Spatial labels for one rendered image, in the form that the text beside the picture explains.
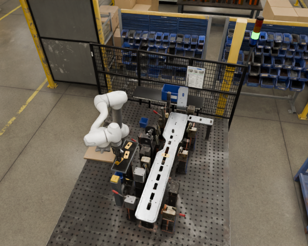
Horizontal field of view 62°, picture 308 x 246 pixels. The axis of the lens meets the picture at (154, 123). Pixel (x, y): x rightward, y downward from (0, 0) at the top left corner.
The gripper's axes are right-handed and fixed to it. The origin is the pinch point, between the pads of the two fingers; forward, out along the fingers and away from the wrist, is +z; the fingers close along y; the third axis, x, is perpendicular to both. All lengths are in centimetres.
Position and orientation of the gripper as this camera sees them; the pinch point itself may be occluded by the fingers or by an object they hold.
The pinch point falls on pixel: (118, 158)
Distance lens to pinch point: 228.8
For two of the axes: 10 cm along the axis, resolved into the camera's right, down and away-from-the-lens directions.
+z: 0.0, 7.1, 7.0
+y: 8.2, 4.0, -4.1
